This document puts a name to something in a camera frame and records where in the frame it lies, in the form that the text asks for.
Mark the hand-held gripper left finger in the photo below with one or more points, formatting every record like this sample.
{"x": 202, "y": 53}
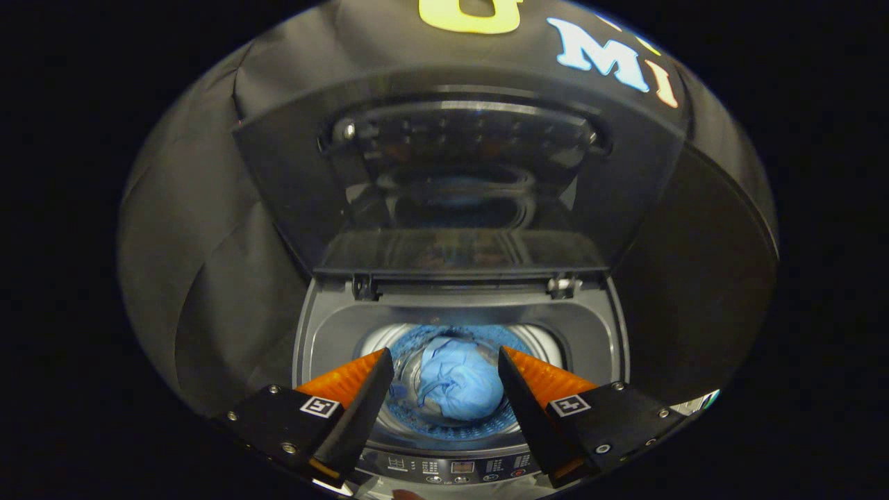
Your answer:
{"x": 361, "y": 410}

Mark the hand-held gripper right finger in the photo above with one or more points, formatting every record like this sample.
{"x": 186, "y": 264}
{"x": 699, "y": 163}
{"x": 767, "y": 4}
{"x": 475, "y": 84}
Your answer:
{"x": 531, "y": 417}

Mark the light blue polo shirt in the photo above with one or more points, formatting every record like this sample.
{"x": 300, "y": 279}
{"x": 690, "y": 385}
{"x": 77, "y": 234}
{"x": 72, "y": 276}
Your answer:
{"x": 462, "y": 385}

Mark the dark washing machine lid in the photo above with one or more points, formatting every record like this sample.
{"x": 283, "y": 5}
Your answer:
{"x": 292, "y": 180}

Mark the beige cabinet with black top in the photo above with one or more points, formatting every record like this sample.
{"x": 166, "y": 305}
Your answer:
{"x": 694, "y": 292}

